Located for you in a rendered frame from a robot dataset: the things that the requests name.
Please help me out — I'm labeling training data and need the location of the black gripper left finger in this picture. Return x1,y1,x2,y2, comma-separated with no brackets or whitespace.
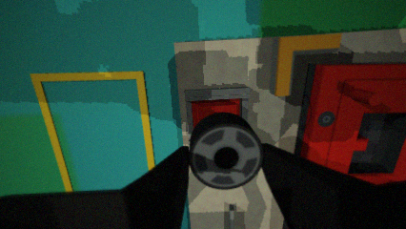
0,146,190,229

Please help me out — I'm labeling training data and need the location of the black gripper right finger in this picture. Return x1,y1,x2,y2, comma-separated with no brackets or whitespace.
261,143,406,229

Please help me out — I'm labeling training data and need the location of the yellow rectangular outline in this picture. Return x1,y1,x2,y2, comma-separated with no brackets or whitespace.
30,72,155,192

